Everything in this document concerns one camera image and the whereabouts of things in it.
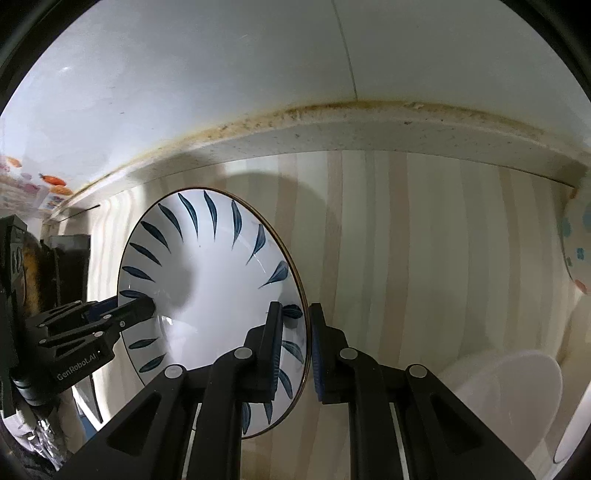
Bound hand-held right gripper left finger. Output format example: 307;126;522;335
54;301;284;480

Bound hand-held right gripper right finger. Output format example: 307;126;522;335
308;302;539;480

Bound white dotted bowl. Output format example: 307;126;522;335
560;178;591;296

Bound colourful wall stickers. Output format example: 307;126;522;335
0;154;75;213

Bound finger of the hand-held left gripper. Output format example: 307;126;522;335
28;298;120;334
39;295;155;361

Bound striped table cloth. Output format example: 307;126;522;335
85;150;591;480

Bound white plate blue leaf pattern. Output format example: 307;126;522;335
117;187;309;439

